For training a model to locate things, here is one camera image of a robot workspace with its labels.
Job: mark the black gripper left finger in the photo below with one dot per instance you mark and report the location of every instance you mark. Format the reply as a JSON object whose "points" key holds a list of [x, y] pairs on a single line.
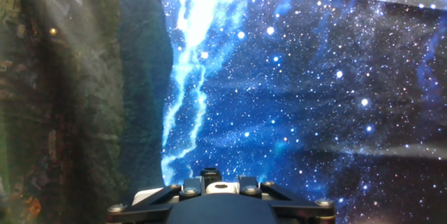
{"points": [[157, 210]]}

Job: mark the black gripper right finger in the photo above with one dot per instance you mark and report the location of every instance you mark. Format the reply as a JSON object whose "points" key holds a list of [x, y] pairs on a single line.
{"points": [[297, 211]]}

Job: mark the white drawer with knob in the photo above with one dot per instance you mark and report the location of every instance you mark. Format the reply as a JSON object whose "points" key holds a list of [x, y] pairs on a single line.
{"points": [[213, 190]]}

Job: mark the small black round object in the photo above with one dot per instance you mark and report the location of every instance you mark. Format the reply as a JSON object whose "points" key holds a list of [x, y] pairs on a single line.
{"points": [[211, 177]]}

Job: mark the galaxy and forest printed cloth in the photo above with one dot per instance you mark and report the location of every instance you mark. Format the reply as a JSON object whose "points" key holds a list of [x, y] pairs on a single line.
{"points": [[314, 95]]}

